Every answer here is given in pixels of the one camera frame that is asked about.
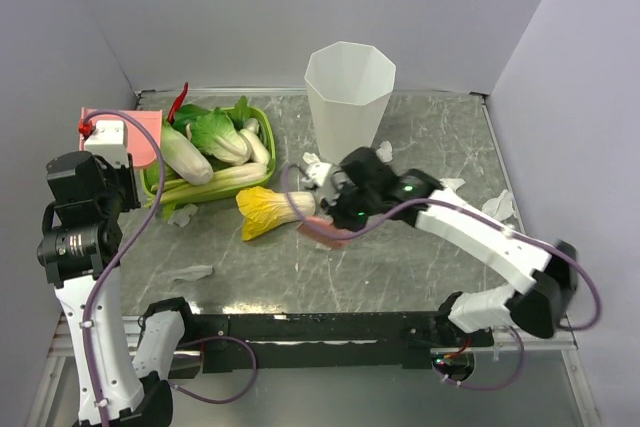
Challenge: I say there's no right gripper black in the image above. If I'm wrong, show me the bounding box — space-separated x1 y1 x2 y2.
320 179 381 234

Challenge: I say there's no pink hand brush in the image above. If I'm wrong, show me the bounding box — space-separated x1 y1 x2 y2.
297 216 349 250

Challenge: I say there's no paper scrap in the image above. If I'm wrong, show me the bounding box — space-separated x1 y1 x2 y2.
302 152 321 170
163 265 214 282
376 140 393 164
167 204 198 227
481 189 516 222

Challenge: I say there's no pink dustpan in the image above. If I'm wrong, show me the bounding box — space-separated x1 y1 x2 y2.
79 107 162 168

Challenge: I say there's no paper scrap edge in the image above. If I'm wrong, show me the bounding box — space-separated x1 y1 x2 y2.
440 178 466 192

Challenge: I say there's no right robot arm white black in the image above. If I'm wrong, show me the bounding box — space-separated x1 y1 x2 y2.
321 147 578 346

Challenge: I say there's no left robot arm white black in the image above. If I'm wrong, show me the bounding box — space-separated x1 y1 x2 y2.
37 151 198 426

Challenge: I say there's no green vegetable tray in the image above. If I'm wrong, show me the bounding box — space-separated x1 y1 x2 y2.
140 97 276 210

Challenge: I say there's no green celery stalk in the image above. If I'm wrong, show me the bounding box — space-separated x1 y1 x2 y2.
141 162 273 220

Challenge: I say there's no paper scrap by tray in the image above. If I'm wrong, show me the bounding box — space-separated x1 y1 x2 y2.
167 204 198 227

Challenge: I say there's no large white napa cabbage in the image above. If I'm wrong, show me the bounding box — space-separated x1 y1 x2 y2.
160 120 213 185

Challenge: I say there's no yellow napa cabbage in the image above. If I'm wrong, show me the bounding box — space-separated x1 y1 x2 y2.
235 186 299 242

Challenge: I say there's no red chili pepper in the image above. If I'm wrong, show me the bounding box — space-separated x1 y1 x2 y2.
167 82 189 124

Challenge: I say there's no white radish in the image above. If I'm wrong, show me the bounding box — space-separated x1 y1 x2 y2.
239 118 271 165

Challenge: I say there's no green bok choy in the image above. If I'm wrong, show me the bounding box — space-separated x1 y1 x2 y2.
189 108 250 165

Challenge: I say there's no white plastic waste bin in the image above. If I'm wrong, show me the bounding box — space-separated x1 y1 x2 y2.
304 41 396 163

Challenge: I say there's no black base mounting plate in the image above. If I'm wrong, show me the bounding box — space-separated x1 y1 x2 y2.
179 312 494 373

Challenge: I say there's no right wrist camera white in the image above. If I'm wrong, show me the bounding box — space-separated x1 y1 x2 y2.
300 162 336 197

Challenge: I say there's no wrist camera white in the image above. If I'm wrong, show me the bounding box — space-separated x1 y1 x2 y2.
300 162 336 197
80 119 130 169

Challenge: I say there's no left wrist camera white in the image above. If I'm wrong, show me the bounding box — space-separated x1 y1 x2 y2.
80 119 130 169

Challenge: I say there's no aluminium rail frame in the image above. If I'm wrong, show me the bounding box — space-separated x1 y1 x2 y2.
49 314 579 358

